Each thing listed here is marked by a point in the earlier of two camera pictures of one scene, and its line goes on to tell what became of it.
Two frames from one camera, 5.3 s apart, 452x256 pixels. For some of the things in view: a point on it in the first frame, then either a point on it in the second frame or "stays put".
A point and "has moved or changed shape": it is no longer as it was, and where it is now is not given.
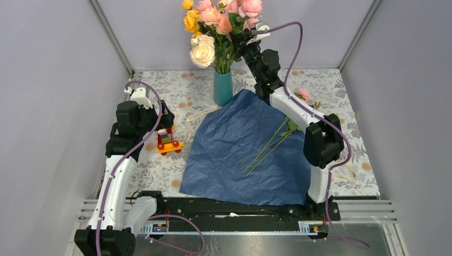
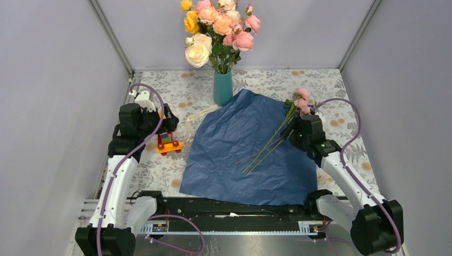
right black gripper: [241, 46] to [295, 124]
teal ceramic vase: [223, 87] stays put
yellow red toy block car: [165, 143] stays put
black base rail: [172, 216] stays put
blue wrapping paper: [244, 150] stays put
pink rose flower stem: [247, 8] has moved or changed shape
